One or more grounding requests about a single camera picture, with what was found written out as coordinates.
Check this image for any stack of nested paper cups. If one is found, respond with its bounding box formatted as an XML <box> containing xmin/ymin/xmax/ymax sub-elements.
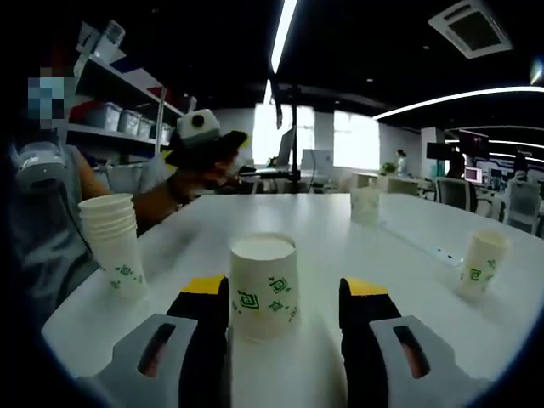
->
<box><xmin>78</xmin><ymin>193</ymin><xmax>150</xmax><ymax>301</ymax></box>

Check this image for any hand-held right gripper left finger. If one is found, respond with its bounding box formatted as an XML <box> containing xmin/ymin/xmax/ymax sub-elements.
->
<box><xmin>76</xmin><ymin>275</ymin><xmax>231</xmax><ymax>408</ymax></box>

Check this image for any ceiling air conditioner unit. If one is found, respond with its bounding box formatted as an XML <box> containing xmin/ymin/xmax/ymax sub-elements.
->
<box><xmin>428</xmin><ymin>0</ymin><xmax>513</xmax><ymax>60</ymax></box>

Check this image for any large dark hanging display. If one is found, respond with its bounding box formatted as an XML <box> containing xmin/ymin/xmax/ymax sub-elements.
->
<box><xmin>271</xmin><ymin>82</ymin><xmax>286</xmax><ymax>128</ymax></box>

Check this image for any white mesh office chair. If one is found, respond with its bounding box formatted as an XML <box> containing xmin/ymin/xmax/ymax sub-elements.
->
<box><xmin>436</xmin><ymin>177</ymin><xmax>478</xmax><ymax>213</ymax></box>
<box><xmin>502</xmin><ymin>180</ymin><xmax>544</xmax><ymax>234</ymax></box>

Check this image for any black device cable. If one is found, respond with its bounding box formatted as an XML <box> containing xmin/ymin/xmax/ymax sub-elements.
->
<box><xmin>61</xmin><ymin>186</ymin><xmax>95</xmax><ymax>260</ymax></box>

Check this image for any dark red hanging display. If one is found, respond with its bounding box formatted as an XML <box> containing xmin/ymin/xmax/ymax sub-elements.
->
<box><xmin>457</xmin><ymin>130</ymin><xmax>490</xmax><ymax>155</ymax></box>

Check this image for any white table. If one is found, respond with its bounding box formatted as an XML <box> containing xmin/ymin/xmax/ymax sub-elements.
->
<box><xmin>42</xmin><ymin>193</ymin><xmax>543</xmax><ymax>408</ymax></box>

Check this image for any green printed white paper cup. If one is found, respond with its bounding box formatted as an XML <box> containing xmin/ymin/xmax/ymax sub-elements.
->
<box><xmin>228</xmin><ymin>232</ymin><xmax>301</xmax><ymax>343</ymax></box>
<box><xmin>349</xmin><ymin>186</ymin><xmax>381</xmax><ymax>225</ymax></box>
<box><xmin>456</xmin><ymin>230</ymin><xmax>510</xmax><ymax>298</ymax></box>

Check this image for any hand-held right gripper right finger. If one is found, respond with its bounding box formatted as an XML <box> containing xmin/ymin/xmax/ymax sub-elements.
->
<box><xmin>337</xmin><ymin>275</ymin><xmax>494</xmax><ymax>408</ymax></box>

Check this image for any person's left hand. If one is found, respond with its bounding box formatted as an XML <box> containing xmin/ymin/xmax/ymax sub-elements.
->
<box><xmin>182</xmin><ymin>155</ymin><xmax>241</xmax><ymax>201</ymax></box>

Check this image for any long ceiling light strip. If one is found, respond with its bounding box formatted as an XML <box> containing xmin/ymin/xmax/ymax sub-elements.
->
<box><xmin>270</xmin><ymin>0</ymin><xmax>298</xmax><ymax>73</ymax></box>

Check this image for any curved ceiling light strip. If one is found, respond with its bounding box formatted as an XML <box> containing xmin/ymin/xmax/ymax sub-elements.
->
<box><xmin>373</xmin><ymin>86</ymin><xmax>544</xmax><ymax>121</ymax></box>

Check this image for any white chest-worn device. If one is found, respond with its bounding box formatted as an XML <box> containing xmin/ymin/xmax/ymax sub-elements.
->
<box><xmin>16</xmin><ymin>142</ymin><xmax>69</xmax><ymax>192</ymax></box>

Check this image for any black tripod pole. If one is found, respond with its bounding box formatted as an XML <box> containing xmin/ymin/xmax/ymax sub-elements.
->
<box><xmin>287</xmin><ymin>83</ymin><xmax>303</xmax><ymax>193</ymax></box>

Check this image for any row of white storage boxes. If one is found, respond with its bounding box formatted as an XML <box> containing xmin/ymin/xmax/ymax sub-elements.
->
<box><xmin>84</xmin><ymin>101</ymin><xmax>175</xmax><ymax>144</ymax></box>

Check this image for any white metal shelving rack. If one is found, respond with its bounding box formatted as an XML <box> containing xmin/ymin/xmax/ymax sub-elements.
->
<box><xmin>70</xmin><ymin>20</ymin><xmax>199</xmax><ymax>171</ymax></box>

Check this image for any white office desk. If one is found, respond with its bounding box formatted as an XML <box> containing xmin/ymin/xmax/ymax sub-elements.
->
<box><xmin>351</xmin><ymin>172</ymin><xmax>431</xmax><ymax>197</ymax></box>

